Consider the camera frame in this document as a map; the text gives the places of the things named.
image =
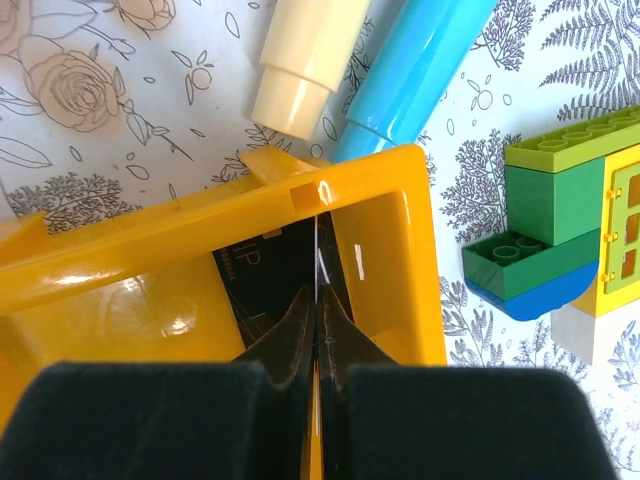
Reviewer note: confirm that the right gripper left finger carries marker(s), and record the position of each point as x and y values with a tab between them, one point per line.
246	419

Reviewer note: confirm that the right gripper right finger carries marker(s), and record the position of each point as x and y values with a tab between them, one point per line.
382	420

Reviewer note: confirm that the black VIP credit card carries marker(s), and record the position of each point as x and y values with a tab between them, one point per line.
324	248

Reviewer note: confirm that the black card in bin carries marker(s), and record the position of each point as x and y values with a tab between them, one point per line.
263	274

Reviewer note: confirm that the yellow toy bin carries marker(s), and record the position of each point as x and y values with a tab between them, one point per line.
144	287

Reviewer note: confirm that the colourful block house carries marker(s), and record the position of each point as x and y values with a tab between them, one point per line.
571	246

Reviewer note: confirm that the cream wooden pin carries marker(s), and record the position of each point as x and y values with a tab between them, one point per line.
304	58

